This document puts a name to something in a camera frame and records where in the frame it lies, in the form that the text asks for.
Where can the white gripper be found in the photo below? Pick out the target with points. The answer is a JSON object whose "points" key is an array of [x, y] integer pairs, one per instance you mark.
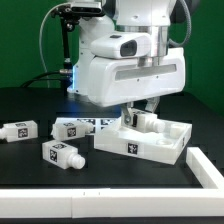
{"points": [[113, 82]]}

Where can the white square table top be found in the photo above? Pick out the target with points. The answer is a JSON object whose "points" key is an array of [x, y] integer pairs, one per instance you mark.
{"points": [[163, 147]]}

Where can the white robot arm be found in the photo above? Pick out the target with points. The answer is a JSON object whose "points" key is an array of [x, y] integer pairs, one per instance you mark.
{"points": [[138, 16]]}

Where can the white sheet with tags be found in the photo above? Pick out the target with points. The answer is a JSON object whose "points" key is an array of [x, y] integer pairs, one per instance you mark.
{"points": [[98, 123]]}

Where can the white L-shaped obstacle fence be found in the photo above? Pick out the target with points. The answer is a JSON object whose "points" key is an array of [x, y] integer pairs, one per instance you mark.
{"points": [[90, 203]]}

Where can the black camera on stand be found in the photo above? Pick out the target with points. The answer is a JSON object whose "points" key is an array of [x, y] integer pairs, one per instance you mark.
{"points": [[70, 15]]}

